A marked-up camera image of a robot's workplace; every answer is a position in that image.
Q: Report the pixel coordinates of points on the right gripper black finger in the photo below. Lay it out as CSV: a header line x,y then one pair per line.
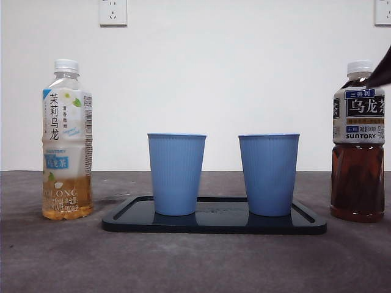
x,y
382,74

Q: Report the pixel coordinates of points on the dark oolong tea bottle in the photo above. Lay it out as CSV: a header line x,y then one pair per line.
x,y
357,177

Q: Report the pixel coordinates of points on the jasmine oolong bottle white label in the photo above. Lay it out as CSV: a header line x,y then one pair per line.
x,y
67,122

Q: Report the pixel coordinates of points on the blue ribbed cup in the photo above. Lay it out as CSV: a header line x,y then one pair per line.
x,y
268,174
175,174

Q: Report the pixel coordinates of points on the dark rectangular tray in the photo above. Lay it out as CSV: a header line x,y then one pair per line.
x,y
214,226

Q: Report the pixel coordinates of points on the white wall socket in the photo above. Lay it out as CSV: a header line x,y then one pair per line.
x,y
113,13
383,13

